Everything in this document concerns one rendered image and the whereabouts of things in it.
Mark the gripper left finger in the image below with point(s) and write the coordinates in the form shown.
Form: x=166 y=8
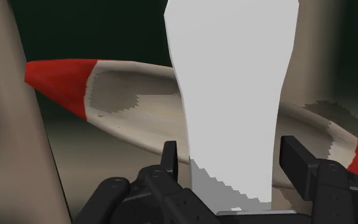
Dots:
x=154 y=192

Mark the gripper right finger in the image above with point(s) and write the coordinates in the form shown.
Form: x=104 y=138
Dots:
x=330 y=186

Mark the beige red-tipped elongated dish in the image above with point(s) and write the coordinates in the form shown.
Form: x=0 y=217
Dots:
x=154 y=118

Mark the white tall tapered object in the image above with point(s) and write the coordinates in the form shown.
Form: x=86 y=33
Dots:
x=231 y=93

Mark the beige tall rounded object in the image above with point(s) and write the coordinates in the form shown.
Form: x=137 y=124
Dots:
x=8 y=124
x=309 y=46

